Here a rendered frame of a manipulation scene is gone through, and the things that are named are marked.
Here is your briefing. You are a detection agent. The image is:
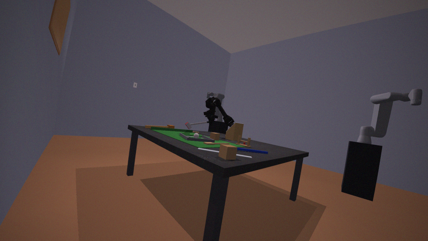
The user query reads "green flat mat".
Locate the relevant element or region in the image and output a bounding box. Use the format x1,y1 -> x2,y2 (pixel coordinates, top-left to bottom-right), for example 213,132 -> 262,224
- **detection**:
153,130 -> 244,148

